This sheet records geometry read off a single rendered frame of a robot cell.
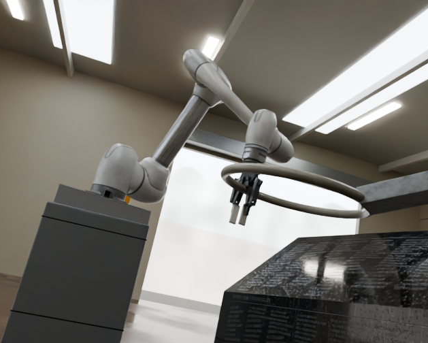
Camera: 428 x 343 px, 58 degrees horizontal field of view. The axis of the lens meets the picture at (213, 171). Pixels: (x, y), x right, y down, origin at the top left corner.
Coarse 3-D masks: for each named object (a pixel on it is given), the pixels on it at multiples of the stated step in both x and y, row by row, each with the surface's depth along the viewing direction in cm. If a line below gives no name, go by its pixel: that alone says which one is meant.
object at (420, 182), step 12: (396, 180) 102; (408, 180) 100; (420, 180) 98; (372, 192) 104; (384, 192) 102; (396, 192) 101; (408, 192) 99; (420, 192) 98; (360, 204) 106; (372, 204) 106; (384, 204) 106; (396, 204) 107; (408, 204) 107; (420, 204) 107
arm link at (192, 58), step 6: (192, 48) 184; (186, 54) 181; (192, 54) 178; (198, 54) 176; (204, 54) 178; (186, 60) 179; (192, 60) 176; (198, 60) 174; (204, 60) 174; (210, 60) 180; (186, 66) 179; (192, 66) 175; (198, 66) 173; (216, 66) 185; (192, 72) 176
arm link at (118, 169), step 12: (120, 144) 175; (108, 156) 171; (120, 156) 170; (132, 156) 174; (108, 168) 168; (120, 168) 169; (132, 168) 173; (96, 180) 168; (108, 180) 166; (120, 180) 168; (132, 180) 174; (132, 192) 179
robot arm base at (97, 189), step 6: (96, 186) 166; (102, 186) 165; (90, 192) 162; (96, 192) 163; (102, 192) 164; (108, 192) 164; (114, 192) 166; (120, 192) 168; (114, 198) 165; (120, 198) 168
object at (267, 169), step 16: (224, 176) 123; (288, 176) 102; (304, 176) 101; (320, 176) 101; (240, 192) 141; (336, 192) 102; (352, 192) 102; (288, 208) 146; (304, 208) 143; (320, 208) 141
